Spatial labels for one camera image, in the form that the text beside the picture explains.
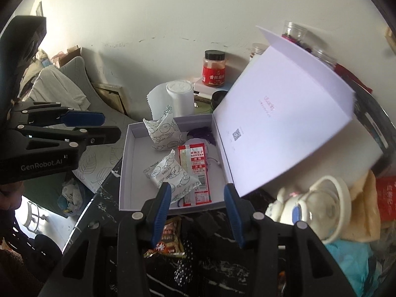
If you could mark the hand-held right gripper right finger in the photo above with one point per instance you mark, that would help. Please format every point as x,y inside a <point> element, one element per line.
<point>235,216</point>

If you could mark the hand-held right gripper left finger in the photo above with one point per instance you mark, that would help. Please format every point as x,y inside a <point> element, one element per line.
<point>161,216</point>

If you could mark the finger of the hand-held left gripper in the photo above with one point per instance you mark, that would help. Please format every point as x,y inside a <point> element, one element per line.
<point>102,134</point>
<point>85,119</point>

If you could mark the brown snack packet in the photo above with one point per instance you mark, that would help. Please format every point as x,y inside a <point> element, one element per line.
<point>170,238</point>

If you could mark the white green-print packet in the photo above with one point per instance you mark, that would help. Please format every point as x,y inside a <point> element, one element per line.
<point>164,133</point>
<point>174,173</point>

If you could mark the black polka dot scrunchie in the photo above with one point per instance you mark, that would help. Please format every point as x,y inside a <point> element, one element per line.
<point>184,269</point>

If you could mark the long red snack packet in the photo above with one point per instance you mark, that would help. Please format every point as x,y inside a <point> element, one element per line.
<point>198,167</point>

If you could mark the lavender gift box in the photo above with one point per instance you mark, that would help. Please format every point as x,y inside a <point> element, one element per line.
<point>294,123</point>

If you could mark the person's left hand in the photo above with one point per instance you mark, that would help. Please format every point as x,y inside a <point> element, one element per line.
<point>10,196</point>

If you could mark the grey leaf-print chair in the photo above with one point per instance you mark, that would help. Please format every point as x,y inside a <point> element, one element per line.
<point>92,170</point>

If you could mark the grey cloth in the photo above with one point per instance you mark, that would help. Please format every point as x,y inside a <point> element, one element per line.
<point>58,89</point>

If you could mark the cardboard box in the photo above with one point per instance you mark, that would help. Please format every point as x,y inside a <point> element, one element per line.
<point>69,55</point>

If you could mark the bin of crumpled paper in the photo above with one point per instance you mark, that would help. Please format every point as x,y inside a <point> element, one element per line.
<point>71,198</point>

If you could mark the paper towel roll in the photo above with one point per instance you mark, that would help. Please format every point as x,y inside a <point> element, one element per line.
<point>179,99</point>

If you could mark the cream water bottle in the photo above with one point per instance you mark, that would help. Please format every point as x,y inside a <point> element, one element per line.
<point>324,204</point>

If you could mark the dark bowl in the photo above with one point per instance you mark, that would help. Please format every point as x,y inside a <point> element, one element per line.
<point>218,99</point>

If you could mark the blue plastic bag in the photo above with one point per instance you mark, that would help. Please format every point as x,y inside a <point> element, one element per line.
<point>349,263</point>

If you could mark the red sauce jar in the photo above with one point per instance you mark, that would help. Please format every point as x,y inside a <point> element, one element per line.
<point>213,74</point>

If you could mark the tan paper bag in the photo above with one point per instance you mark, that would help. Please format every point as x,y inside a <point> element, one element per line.
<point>365,198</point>

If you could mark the red foil packet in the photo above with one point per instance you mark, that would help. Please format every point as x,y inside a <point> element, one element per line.
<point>386,198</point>

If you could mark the black foil bag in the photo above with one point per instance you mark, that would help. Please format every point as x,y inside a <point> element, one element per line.
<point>371,123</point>

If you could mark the clear plastic jar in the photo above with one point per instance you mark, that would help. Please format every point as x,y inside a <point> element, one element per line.
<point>328,58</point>
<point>258,49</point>
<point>294,31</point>

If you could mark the dark red bag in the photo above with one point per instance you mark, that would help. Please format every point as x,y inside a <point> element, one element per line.
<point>352,77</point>

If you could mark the gold picture frame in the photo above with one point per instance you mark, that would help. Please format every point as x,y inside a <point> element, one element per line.
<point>111,97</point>

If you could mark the small wall picture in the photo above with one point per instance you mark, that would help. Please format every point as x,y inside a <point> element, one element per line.
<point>39,8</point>

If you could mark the gold wall frame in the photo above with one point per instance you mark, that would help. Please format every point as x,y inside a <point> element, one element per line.
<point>390,37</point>

